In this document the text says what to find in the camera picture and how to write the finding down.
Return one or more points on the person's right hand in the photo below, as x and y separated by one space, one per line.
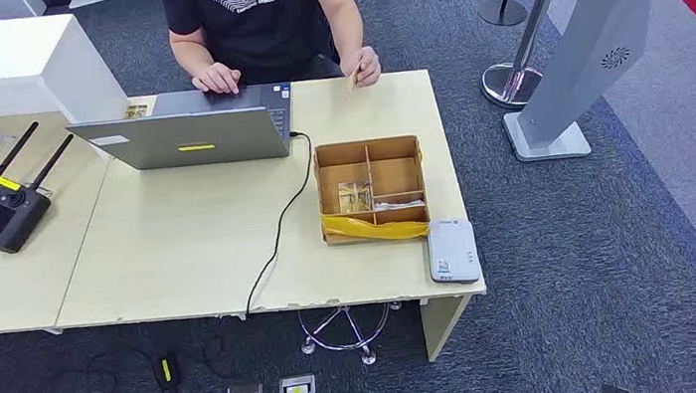
217 78

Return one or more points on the person's left hand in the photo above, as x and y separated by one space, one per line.
369 63

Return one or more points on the person's right forearm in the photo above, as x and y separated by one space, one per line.
191 51

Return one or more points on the person's left forearm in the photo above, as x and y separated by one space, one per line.
345 19

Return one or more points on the person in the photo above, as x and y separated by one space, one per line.
261 33

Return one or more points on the small gold picture card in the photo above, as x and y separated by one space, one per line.
136 111

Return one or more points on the white card reader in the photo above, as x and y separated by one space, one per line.
453 252

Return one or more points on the grey laptop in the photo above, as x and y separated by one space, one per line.
182 139

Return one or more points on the cardboard divided box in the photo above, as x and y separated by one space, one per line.
395 176

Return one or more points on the white cards stack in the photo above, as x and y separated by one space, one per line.
399 204

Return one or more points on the grey kiosk stand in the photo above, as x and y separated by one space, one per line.
593 32

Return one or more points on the beige desk side panel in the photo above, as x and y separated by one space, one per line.
443 326

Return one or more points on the chrome stool base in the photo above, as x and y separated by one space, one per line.
347 338

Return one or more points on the black power adapter yellow label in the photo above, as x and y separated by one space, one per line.
167 370

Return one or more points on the chrome stanchion post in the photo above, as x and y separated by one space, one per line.
510 85

